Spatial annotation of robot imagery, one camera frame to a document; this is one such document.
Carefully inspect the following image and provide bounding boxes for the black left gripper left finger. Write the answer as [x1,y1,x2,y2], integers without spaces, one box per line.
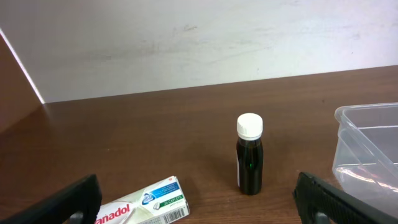
[1,174,102,224]

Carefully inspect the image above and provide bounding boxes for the dark bottle white cap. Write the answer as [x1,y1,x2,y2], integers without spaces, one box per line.
[236,113,264,195]

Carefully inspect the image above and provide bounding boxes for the clear plastic container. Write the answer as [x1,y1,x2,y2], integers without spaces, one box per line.
[332,103,398,217]

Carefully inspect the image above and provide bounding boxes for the white Panadol medicine box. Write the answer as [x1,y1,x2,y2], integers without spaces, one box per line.
[95,176,190,224]

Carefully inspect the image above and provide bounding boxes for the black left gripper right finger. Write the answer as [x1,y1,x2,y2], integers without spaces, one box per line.
[292,172,397,224]

